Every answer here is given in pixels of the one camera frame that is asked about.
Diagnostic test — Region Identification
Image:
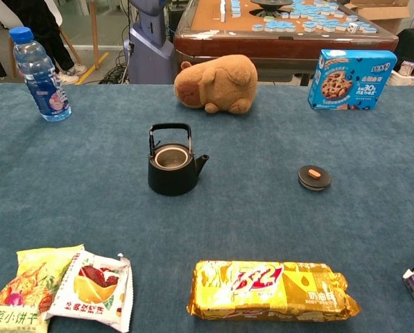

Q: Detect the black teapot with handle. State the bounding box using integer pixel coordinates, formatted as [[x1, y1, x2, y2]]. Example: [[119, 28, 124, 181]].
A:
[[147, 122, 210, 197]]

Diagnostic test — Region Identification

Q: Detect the black teapot lid orange knob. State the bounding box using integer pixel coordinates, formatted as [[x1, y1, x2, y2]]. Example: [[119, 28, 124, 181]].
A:
[[297, 164, 333, 192]]

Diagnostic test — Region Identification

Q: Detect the blue table mat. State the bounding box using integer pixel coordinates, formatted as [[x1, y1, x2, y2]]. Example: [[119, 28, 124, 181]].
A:
[[0, 82, 414, 333]]

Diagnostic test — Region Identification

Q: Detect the brown capybara plush toy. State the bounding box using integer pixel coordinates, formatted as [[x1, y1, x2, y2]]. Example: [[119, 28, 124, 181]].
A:
[[173, 54, 259, 114]]

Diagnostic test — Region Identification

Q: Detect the brown mahjong table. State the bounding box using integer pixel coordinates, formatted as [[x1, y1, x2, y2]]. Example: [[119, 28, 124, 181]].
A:
[[173, 0, 399, 87]]

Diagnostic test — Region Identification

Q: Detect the yellow biscuit pack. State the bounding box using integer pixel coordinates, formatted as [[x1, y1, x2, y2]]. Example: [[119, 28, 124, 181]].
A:
[[187, 259, 362, 322]]

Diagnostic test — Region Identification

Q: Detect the blue cookie box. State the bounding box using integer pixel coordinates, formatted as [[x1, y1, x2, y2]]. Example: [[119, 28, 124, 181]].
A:
[[307, 49, 398, 112]]

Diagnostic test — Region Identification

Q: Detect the white red snack packet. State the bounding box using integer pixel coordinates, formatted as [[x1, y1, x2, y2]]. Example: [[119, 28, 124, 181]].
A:
[[45, 250, 134, 333]]

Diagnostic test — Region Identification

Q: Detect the wooden stand leg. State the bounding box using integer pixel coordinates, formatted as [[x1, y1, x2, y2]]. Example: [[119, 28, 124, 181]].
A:
[[88, 0, 102, 72]]

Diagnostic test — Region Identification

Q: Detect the black round dish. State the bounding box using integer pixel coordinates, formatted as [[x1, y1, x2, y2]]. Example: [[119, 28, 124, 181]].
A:
[[250, 0, 293, 18]]

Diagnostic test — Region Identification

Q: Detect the water bottle with blue cap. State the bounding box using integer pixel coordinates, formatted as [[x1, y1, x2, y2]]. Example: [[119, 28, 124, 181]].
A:
[[8, 26, 73, 123]]

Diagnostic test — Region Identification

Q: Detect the person in black trousers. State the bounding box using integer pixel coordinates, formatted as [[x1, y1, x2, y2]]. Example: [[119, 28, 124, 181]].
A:
[[5, 0, 89, 85]]

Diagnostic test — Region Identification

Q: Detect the white plastic basket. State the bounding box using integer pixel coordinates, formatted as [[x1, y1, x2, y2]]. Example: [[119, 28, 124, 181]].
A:
[[386, 70, 414, 87]]

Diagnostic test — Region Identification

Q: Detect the green yellow snack bag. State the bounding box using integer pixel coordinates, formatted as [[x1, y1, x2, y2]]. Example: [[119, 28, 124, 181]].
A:
[[0, 244, 85, 333]]

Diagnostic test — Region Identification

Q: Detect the cardboard box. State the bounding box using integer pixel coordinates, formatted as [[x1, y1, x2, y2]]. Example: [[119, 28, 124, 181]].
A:
[[343, 0, 411, 35]]

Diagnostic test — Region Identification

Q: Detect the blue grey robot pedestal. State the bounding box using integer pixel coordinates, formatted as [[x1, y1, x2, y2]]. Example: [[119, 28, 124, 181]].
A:
[[123, 0, 175, 85]]

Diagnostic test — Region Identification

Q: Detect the bundle of black floor cables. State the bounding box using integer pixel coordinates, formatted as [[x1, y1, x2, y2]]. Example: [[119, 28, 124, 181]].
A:
[[98, 51, 130, 85]]

